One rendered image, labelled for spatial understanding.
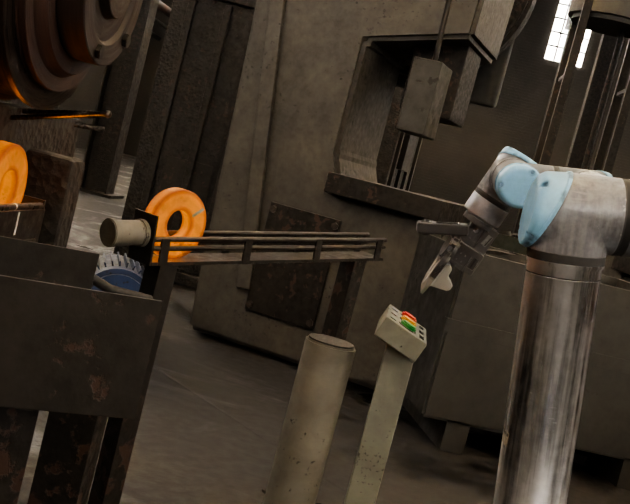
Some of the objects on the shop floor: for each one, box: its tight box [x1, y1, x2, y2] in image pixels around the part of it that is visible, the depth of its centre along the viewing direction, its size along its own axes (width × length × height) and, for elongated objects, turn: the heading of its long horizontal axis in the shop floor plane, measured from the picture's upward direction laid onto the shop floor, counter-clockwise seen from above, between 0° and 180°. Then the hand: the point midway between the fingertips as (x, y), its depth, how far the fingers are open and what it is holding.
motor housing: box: [27, 411, 108, 504], centre depth 200 cm, size 13×22×54 cm, turn 104°
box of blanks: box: [400, 234, 630, 491], centre depth 399 cm, size 103×83×77 cm
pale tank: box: [513, 0, 630, 234], centre depth 1005 cm, size 92×92×450 cm
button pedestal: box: [344, 305, 427, 504], centre depth 229 cm, size 16×24×62 cm, turn 104°
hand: (421, 286), depth 220 cm, fingers closed
